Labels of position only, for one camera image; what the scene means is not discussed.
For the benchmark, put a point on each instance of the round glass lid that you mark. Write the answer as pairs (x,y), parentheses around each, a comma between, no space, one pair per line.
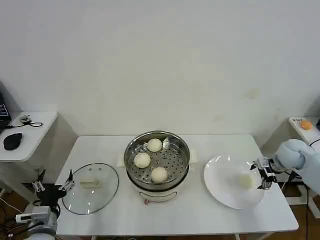
(100,197)

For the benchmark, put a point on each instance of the white round plate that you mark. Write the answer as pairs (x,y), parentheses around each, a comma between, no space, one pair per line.
(225,180)

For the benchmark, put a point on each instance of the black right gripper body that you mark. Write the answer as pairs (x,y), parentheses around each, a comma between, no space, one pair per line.
(268,175)

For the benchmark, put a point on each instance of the perforated steel steamer basket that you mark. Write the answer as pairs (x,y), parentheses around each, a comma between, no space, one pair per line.
(175,160)

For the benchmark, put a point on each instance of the black computer mouse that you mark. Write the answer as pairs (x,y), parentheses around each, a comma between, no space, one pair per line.
(12,141)

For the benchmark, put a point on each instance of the orange round object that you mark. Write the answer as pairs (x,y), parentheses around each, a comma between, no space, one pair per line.
(305,124)

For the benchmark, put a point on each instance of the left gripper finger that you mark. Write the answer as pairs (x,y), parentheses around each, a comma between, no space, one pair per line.
(37,186)
(67,185)

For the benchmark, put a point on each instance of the small grey handheld device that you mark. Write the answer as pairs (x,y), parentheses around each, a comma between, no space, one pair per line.
(25,118)

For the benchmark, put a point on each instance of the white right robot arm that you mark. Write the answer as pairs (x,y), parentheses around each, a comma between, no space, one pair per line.
(292,155)

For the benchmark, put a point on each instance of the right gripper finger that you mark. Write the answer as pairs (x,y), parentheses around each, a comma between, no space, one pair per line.
(255,164)
(266,186)

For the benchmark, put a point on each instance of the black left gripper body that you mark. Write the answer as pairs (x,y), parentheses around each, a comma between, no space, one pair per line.
(48,195)

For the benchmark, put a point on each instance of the white electric pot base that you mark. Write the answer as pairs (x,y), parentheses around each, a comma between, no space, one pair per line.
(155,196)

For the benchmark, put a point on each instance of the black box with print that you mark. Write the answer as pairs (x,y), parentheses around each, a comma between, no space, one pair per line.
(3,110)

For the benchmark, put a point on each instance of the white steamed bun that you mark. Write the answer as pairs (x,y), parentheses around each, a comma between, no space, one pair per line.
(154,145)
(142,160)
(246,181)
(159,175)

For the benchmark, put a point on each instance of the white side table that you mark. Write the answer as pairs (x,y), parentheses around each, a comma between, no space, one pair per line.
(32,140)
(296,125)

